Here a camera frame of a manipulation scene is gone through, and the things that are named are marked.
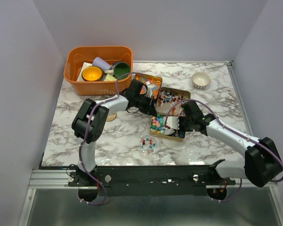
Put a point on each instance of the orange plastic bin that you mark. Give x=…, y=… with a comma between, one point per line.
x=79, y=55

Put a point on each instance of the orange bowl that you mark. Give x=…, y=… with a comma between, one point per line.
x=92, y=73

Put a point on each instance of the lavender cup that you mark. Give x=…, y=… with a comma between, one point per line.
x=99, y=62

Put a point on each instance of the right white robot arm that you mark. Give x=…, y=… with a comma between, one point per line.
x=261, y=161

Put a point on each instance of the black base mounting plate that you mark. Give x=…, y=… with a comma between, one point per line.
x=149, y=180

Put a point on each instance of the white ceramic bowl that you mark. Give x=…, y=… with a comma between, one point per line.
x=200, y=80

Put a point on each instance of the tin of translucent star candies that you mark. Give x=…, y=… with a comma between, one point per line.
x=152, y=79

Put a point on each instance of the aluminium frame rail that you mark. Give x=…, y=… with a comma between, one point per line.
x=58, y=179

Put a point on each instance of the clear glass bowl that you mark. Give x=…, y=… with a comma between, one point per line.
x=148, y=144

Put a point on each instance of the tin of pastel star candies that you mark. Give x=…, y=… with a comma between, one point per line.
x=157, y=129

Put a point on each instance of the white box in bin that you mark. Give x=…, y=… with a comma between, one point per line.
x=85, y=65

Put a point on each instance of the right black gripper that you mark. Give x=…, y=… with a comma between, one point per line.
x=181, y=129

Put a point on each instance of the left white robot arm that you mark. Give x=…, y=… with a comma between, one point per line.
x=90, y=120

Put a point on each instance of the tin of mini lollipops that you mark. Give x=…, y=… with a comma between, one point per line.
x=167, y=98

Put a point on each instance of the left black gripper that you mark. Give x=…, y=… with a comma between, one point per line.
x=149, y=108

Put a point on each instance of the pale yellow cup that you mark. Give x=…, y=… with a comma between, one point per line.
x=109, y=77

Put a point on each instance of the metal scoop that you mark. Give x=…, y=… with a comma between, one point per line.
x=171, y=132

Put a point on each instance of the green bowl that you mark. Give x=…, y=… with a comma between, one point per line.
x=120, y=68

